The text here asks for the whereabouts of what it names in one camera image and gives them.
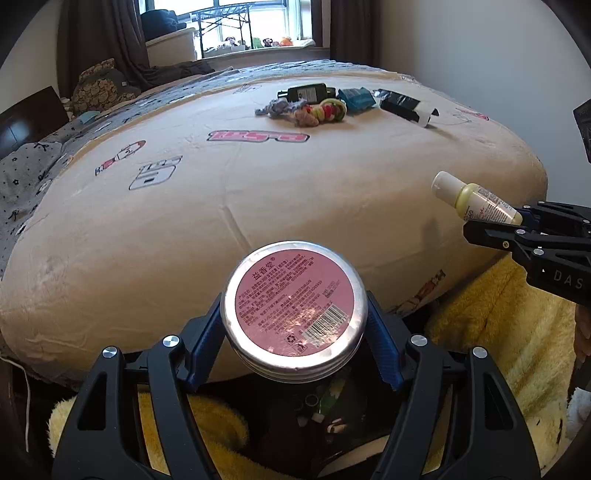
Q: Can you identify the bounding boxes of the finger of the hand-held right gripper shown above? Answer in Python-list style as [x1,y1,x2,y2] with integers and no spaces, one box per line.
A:
[463,218,548,260]
[518,200,591,234]

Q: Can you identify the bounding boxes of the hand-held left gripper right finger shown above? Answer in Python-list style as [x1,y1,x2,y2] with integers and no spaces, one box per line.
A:
[364,291,542,480]

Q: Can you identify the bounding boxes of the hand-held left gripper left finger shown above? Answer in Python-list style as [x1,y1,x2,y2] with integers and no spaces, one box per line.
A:
[54,295,228,480]

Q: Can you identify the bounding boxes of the small yellow lotion bottle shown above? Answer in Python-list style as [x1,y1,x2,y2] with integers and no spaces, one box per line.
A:
[431,171,523,227]

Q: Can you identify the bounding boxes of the round metal tin pink label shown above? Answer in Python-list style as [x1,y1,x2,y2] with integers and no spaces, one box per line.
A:
[221,240,370,383]

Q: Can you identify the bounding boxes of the black tube white cap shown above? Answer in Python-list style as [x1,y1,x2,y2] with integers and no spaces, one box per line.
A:
[375,89,439,126]

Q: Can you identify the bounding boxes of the teal packet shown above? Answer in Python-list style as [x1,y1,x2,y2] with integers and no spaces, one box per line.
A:
[337,87,376,112]

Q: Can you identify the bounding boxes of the multicolour hair tie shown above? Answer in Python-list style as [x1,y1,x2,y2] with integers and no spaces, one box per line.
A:
[320,98,348,123]

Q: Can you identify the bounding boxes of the yellow fluffy blanket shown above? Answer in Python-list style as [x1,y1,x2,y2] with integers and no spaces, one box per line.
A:
[48,256,580,480]

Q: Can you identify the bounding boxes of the beige printed bed sheet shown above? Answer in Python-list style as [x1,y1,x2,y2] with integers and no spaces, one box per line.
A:
[0,62,548,384]

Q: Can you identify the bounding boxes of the grey printed pillow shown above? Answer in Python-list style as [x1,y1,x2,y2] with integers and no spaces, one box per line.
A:
[0,140,71,261]

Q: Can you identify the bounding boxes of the dark brown curtain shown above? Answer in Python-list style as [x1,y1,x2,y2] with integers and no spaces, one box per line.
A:
[59,0,215,90]
[330,0,382,68]

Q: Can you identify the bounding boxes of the white windowsill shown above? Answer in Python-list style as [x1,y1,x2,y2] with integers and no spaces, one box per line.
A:
[201,39,331,61]

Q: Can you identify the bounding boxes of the dark cloth pile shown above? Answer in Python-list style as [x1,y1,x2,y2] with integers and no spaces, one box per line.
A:
[139,60,215,89]

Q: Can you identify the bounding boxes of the brown patterned plush cushion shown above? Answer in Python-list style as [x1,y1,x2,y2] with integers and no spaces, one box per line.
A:
[71,58,141,116]

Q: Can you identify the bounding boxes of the dark wooden headboard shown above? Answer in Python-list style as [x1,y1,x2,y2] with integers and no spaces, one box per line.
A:
[0,85,70,160]

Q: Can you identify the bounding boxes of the white storage box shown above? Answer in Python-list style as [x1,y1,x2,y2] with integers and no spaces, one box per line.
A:
[146,28,198,68]

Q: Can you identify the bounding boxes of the window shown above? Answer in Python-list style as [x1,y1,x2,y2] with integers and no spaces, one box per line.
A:
[139,0,333,58]

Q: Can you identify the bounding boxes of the dark folded clothes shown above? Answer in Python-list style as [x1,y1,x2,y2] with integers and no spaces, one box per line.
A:
[140,9,178,40]

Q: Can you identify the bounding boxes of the black metal rack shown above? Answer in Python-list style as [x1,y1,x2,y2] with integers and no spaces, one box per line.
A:
[194,0,253,58]

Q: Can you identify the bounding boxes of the white cable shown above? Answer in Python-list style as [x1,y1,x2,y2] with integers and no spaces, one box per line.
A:
[0,355,31,422]

